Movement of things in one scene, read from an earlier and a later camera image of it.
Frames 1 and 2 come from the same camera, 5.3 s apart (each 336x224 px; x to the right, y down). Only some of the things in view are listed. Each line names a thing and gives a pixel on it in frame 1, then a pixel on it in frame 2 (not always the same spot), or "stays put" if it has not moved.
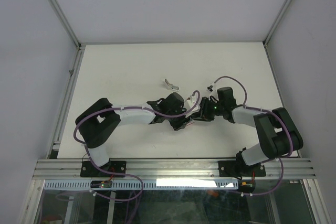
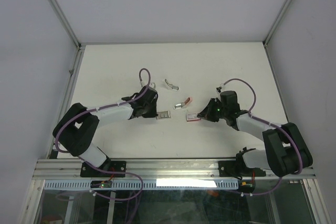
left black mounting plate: [88, 169] stays put
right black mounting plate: [240, 168] stays put
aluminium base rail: [71, 170] stays put
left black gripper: [181, 123] to [154, 113]
